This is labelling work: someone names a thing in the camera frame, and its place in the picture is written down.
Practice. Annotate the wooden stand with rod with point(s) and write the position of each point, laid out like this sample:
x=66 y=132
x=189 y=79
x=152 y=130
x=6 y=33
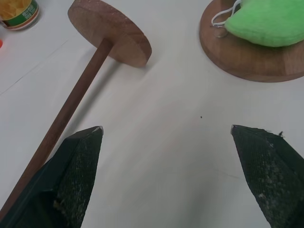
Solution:
x=111 y=35

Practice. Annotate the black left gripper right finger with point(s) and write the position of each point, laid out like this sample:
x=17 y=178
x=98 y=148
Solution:
x=270 y=175

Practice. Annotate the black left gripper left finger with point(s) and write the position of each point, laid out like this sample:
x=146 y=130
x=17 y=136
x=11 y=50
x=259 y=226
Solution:
x=73 y=180

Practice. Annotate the round wooden base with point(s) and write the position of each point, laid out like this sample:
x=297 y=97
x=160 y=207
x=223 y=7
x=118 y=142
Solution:
x=251 y=60

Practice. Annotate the chips can with green band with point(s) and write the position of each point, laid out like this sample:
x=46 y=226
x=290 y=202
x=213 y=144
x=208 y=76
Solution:
x=17 y=13

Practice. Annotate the green plush toy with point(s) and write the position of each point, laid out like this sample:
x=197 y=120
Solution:
x=266 y=23

